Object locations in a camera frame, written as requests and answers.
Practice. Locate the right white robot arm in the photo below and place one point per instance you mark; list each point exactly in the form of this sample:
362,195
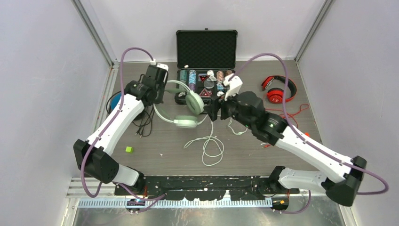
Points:
336,175

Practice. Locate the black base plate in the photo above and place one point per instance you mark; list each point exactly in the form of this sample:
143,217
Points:
204,188

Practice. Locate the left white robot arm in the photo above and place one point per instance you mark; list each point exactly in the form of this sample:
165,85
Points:
93,155

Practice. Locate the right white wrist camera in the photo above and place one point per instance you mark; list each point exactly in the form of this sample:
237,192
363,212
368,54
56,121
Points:
233,83

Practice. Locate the blue black headphones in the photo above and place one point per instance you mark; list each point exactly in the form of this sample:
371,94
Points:
112,102

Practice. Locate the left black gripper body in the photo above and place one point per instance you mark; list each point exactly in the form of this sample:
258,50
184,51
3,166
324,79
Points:
161,91

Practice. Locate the black poker chip case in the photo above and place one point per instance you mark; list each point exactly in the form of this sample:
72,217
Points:
204,58

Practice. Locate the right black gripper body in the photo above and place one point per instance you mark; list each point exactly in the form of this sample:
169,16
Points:
231,103

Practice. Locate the green cube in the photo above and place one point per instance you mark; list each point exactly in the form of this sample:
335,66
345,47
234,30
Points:
129,149

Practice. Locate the red headphones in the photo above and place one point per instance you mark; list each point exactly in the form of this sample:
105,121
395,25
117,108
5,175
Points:
275,95

